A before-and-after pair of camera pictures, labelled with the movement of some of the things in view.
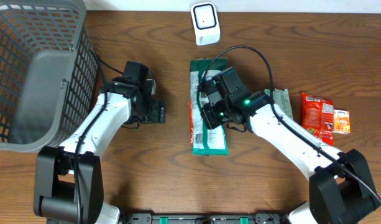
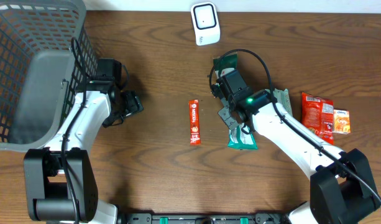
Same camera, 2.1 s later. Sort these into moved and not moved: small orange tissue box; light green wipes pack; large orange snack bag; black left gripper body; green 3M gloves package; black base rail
Moved: green 3M gloves package; black left gripper body
Not moved: small orange tissue box; black base rail; large orange snack bag; light green wipes pack
